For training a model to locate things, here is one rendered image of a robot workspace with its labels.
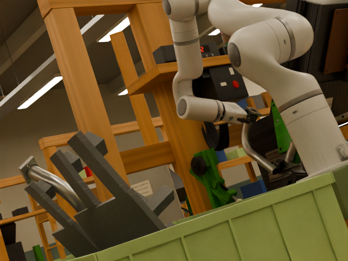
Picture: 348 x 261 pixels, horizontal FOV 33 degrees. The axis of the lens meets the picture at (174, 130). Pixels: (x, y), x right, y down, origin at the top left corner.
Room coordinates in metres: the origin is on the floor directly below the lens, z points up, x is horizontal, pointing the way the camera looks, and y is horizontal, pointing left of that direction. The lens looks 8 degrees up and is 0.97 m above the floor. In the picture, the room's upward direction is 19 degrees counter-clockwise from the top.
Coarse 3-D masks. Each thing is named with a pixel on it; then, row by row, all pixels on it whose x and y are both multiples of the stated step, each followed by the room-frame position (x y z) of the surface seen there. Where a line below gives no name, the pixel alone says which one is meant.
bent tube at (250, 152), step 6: (246, 108) 2.24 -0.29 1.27; (252, 108) 2.25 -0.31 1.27; (258, 114) 2.23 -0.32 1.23; (246, 126) 2.26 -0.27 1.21; (246, 132) 2.27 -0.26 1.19; (246, 138) 2.27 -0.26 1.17; (246, 144) 2.26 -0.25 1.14; (246, 150) 2.25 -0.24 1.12; (252, 150) 2.24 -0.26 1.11; (252, 156) 2.23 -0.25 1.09; (258, 156) 2.21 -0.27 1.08; (258, 162) 2.20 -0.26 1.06; (264, 162) 2.18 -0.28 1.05; (270, 168) 2.15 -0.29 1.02; (276, 168) 2.16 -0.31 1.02; (276, 174) 2.16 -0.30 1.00
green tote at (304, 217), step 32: (288, 192) 0.91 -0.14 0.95; (320, 192) 0.95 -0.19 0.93; (192, 224) 0.83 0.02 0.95; (224, 224) 0.86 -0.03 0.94; (256, 224) 0.89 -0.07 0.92; (288, 224) 0.91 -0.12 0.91; (320, 224) 0.94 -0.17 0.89; (96, 256) 0.77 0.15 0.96; (128, 256) 0.79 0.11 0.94; (160, 256) 0.81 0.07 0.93; (192, 256) 0.83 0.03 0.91; (224, 256) 0.85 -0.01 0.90; (256, 256) 0.88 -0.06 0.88; (288, 256) 0.90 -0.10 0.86; (320, 256) 0.93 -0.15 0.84
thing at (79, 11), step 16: (48, 0) 2.11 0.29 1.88; (64, 0) 2.15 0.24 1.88; (80, 0) 2.19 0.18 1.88; (96, 0) 2.23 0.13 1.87; (112, 0) 2.28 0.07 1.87; (128, 0) 2.32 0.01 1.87; (144, 0) 2.37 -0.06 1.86; (160, 0) 2.42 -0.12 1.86; (240, 0) 2.75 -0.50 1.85; (256, 0) 2.83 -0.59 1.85; (272, 0) 2.91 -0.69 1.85
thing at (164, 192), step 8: (136, 192) 0.94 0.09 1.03; (160, 192) 0.94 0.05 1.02; (168, 192) 0.94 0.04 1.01; (144, 200) 0.93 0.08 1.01; (152, 200) 0.93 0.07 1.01; (160, 200) 0.93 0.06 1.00; (168, 200) 0.94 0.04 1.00; (152, 208) 0.92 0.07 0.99; (160, 208) 0.93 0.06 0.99; (168, 224) 1.02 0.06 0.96
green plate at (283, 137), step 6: (276, 108) 2.28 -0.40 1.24; (276, 114) 2.28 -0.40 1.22; (276, 120) 2.28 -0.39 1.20; (282, 120) 2.25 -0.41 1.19; (276, 126) 2.28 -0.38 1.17; (282, 126) 2.25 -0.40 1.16; (276, 132) 2.28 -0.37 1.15; (282, 132) 2.25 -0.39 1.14; (282, 138) 2.25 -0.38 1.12; (288, 138) 2.22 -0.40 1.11; (282, 144) 2.25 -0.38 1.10; (288, 144) 2.22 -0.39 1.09; (282, 150) 2.25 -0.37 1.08
